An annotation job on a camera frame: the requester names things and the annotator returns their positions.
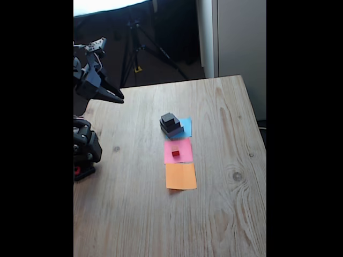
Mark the small black cube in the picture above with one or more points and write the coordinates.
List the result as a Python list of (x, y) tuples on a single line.
[(168, 119)]

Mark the medium black block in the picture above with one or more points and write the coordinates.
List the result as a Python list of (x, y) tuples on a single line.
[(175, 124)]

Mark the large black block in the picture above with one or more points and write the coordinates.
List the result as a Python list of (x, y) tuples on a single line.
[(177, 131)]

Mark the small red cube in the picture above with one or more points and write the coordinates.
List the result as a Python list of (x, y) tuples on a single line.
[(175, 152)]

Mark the yellow tripod tag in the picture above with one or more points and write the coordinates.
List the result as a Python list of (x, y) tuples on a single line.
[(138, 69)]

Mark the black tripod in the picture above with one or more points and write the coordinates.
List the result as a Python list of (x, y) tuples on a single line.
[(163, 53)]

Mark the red base clamp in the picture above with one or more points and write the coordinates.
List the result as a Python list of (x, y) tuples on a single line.
[(77, 170)]

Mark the bright white panel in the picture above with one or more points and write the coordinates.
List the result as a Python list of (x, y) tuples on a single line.
[(107, 5)]

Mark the blue paper sheet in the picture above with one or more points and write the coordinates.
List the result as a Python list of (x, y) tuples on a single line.
[(187, 125)]

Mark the pink paper sheet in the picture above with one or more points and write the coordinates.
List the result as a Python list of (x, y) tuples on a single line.
[(186, 150)]

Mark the orange paper sheet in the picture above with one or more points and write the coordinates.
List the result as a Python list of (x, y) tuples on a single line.
[(180, 176)]

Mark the white cabinet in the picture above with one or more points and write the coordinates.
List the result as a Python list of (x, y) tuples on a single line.
[(241, 40)]

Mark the bare circuit board camera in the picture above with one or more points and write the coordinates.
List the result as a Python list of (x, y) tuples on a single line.
[(96, 45)]

